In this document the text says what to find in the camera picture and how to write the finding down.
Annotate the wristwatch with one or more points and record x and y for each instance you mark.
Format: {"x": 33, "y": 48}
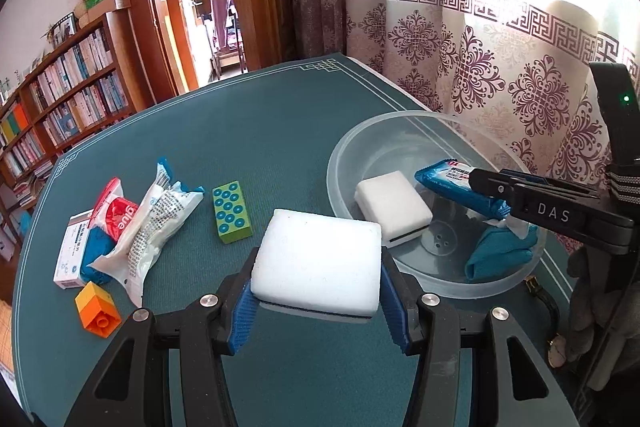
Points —
{"x": 552, "y": 347}

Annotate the dark blue biscuit packet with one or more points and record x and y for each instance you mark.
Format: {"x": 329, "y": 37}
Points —
{"x": 96, "y": 252}

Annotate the green building block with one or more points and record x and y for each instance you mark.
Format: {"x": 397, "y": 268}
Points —
{"x": 231, "y": 212}

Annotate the wooden door frame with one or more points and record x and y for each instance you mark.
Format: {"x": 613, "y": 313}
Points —
{"x": 150, "y": 7}

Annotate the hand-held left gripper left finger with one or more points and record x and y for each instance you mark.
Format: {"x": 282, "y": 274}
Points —
{"x": 244, "y": 314}

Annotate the patterned curtain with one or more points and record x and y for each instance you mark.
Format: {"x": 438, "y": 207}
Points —
{"x": 450, "y": 47}

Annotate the white and blue plastic packet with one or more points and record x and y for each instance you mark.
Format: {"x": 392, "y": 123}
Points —
{"x": 150, "y": 227}

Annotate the white medicine box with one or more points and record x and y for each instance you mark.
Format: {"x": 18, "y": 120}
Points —
{"x": 70, "y": 257}

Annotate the blue snack bar packet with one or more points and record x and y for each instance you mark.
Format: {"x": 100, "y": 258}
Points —
{"x": 445, "y": 179}

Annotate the orange building block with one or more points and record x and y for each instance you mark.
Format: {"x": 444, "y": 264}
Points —
{"x": 97, "y": 309}

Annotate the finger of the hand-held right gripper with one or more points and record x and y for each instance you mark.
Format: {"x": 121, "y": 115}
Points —
{"x": 575, "y": 219}
{"x": 530, "y": 179}

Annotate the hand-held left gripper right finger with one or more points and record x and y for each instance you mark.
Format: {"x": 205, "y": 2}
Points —
{"x": 395, "y": 314}

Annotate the rows of books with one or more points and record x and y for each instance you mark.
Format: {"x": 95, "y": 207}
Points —
{"x": 75, "y": 77}

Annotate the teal cloth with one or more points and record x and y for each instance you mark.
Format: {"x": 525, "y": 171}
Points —
{"x": 495, "y": 253}

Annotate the teal table mat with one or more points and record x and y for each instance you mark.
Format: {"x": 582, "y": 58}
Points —
{"x": 225, "y": 132}

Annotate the pile of books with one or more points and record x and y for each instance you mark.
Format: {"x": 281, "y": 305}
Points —
{"x": 30, "y": 187}

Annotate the clear plastic bowl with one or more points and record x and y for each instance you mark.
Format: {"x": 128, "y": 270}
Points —
{"x": 450, "y": 279}

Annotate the white sponge block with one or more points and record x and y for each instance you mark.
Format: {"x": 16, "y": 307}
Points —
{"x": 315, "y": 257}
{"x": 392, "y": 202}

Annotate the red glue packet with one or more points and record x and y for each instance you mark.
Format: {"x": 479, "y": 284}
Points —
{"x": 116, "y": 209}

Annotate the hanging purple pants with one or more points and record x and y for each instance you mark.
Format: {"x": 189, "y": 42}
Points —
{"x": 221, "y": 17}

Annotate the wooden bookshelf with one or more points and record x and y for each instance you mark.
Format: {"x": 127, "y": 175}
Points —
{"x": 120, "y": 57}

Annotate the person's right hand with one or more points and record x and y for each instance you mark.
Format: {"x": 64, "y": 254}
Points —
{"x": 587, "y": 312}

